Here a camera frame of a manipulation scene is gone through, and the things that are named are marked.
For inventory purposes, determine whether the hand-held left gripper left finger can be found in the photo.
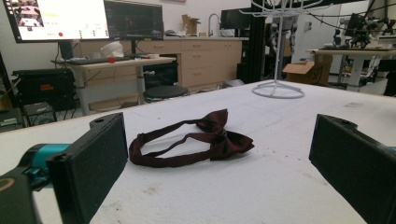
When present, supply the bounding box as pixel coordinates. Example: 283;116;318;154
0;112;129;224

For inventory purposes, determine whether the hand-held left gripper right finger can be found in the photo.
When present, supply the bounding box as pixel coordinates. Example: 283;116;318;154
308;113;396;224

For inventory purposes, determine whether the dark red bow tie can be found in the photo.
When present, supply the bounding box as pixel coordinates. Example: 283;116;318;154
128;108;255;169

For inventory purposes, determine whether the white wire display rack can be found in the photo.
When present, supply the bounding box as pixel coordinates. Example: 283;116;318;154
239;0;331;100

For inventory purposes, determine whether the black equipment case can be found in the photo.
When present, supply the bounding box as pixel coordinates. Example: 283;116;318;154
11;67;78;111

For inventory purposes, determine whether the open cardboard box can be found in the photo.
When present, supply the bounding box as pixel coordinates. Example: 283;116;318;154
282;61;331;87

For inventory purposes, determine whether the white table with equipment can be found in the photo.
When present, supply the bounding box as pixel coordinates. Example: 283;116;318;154
306;46;396;92

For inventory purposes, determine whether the black round stool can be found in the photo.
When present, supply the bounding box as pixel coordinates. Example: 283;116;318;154
143;85;191;103

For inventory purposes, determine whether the black keyboard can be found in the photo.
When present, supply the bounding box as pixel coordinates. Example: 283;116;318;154
65;56;132;66

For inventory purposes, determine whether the wooden standing desk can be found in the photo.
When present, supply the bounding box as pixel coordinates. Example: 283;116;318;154
51;56;177;116

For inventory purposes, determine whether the black metal column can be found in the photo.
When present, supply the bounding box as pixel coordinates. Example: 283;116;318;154
247;0;269;84

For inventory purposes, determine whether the large bright monitor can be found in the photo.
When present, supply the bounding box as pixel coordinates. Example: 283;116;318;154
2;0;110;44

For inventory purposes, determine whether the dark computer monitor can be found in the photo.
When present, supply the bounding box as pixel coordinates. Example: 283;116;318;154
104;0;164;41

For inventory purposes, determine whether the wooden cabinet counter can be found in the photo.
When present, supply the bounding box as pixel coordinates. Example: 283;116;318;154
79;35;250;91

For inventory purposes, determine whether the small cardboard box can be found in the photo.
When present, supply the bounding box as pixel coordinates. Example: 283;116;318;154
181;14;202;36

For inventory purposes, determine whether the black monitor on counter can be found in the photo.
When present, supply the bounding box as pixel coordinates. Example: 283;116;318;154
219;7;252;31

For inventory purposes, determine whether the metal sink faucet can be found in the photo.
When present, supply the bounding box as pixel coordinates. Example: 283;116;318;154
207;13;222;37

